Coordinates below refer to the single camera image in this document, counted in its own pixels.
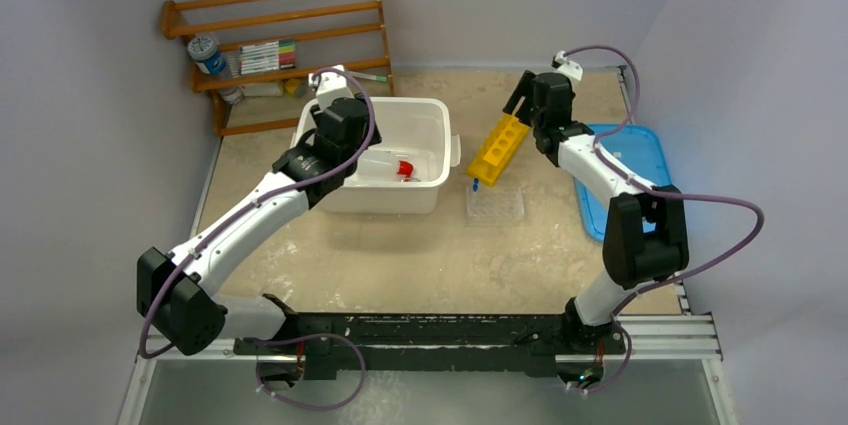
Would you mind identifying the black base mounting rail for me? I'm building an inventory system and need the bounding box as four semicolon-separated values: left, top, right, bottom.
136;305;723;384

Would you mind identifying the blue label round container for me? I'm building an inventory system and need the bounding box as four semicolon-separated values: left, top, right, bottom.
186;35;227;75

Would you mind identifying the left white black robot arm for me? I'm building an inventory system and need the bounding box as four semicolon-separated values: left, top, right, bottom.
136;97;379;358

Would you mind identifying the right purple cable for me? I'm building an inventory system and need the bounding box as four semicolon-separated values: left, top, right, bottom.
559;44;766;397

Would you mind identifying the purple cable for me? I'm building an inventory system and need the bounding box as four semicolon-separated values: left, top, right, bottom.
137;68;378;412
559;44;766;397

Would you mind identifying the white plastic bin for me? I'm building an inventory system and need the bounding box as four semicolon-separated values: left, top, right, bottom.
317;97;461;214

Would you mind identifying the small clear capped bottle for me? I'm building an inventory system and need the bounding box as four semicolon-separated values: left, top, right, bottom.
218;86;245;105

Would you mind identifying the red cap wash bottle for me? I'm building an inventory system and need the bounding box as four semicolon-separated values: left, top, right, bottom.
356;149;415;182

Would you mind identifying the wooden shelf rack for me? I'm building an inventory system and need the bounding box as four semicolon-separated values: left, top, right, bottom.
160;0;396;138

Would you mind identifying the coloured marker pen set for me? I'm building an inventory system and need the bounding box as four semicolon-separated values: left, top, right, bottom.
238;39;297;75

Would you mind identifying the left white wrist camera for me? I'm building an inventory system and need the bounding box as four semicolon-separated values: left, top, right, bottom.
308;64;353;109

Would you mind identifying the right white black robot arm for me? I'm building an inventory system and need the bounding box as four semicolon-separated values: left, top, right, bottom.
504;71;689;352

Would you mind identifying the yellow test tube rack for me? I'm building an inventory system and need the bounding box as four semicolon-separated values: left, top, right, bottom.
466;113;531;187

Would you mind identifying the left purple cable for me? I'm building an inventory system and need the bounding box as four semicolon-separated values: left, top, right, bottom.
137;68;378;412

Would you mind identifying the white green marker pen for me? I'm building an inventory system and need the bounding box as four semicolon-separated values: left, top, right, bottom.
348;71;389;83

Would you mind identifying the blue plastic lid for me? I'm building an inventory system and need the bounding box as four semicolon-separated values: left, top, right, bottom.
574;125;673;242

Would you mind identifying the clear well plate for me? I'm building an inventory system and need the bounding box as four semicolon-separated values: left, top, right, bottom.
465;185;526;227

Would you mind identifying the yellow grey small object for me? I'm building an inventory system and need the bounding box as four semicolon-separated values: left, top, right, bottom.
283;78;308;98

